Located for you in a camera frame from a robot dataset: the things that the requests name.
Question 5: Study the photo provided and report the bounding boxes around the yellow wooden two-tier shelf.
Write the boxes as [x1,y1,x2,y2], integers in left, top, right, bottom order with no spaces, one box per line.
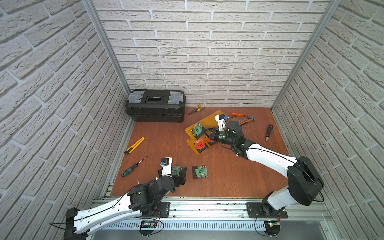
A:
[185,111,224,155]

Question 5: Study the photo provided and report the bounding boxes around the aluminium frame rail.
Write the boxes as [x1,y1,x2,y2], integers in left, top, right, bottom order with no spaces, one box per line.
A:
[86,196,334,223]

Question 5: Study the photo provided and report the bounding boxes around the green handled screwdriver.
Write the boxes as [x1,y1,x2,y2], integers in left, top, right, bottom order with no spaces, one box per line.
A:
[122,156,148,178]

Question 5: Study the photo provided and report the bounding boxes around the red tea bag large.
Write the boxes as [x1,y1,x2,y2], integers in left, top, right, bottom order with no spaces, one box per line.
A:
[193,140,208,153]

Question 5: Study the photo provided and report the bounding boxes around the controller board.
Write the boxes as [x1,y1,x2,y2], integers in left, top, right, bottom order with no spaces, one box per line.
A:
[264,222,281,237]
[139,220,158,237]

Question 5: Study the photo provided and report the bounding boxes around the right controller board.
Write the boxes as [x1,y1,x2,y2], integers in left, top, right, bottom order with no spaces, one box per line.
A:
[264,222,281,237]

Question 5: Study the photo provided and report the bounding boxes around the yellow black pliers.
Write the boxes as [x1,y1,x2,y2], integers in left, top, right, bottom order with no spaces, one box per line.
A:
[189,104,205,115]

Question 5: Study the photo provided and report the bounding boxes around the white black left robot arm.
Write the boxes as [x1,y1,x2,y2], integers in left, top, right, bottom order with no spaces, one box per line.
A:
[64,166,187,240]

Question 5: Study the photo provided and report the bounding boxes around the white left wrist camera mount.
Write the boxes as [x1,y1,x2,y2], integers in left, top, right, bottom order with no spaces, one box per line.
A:
[158,157,173,178]

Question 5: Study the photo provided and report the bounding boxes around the left controller board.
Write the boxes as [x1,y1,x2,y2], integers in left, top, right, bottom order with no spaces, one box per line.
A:
[139,220,158,237]

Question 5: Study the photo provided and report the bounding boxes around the black orange screwdriver handle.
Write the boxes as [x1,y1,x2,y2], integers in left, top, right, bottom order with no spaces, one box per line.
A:
[265,125,274,142]

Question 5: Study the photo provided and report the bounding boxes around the green tea bag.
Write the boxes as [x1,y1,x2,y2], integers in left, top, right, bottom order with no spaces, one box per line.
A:
[192,165,208,179]
[172,166,187,178]
[191,122,205,140]

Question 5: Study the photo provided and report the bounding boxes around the red tea bag small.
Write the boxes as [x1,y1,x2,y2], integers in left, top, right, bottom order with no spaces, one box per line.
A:
[204,136,216,146]

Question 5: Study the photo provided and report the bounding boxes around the yellow utility knife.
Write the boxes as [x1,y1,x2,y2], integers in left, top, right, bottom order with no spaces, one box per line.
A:
[124,137,145,155]

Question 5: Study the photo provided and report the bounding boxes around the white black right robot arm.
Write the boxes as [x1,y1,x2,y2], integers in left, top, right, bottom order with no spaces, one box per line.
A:
[208,122,324,218]

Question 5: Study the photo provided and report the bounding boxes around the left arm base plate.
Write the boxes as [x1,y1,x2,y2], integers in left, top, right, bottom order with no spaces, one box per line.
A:
[148,202,171,218]

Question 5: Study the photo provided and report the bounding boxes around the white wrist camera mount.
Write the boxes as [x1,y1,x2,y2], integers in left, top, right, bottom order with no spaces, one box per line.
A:
[215,114,228,132]
[158,157,173,178]

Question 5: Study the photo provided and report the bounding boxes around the orange black pliers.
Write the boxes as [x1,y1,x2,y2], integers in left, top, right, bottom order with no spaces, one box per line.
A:
[231,113,255,126]

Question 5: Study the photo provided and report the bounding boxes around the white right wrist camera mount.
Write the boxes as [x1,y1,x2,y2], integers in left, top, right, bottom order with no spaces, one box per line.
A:
[215,114,228,132]

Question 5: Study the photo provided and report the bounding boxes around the black plastic toolbox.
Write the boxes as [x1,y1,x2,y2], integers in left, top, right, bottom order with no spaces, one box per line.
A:
[126,90,186,123]

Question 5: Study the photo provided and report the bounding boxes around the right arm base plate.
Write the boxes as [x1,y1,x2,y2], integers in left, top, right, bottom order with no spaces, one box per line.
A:
[246,203,288,219]

